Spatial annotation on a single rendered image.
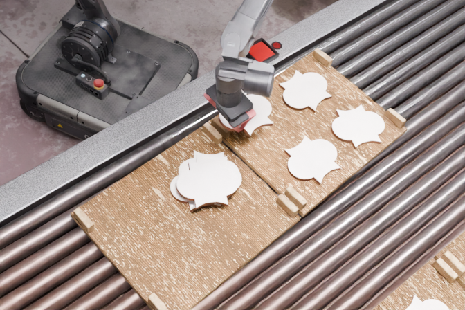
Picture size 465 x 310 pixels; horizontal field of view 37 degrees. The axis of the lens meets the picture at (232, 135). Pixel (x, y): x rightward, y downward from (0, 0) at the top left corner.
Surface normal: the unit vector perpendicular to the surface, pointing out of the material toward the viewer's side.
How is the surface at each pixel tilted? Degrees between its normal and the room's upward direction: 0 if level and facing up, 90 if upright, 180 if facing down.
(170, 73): 0
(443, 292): 0
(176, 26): 0
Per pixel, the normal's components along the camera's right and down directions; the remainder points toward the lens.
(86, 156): 0.11, -0.58
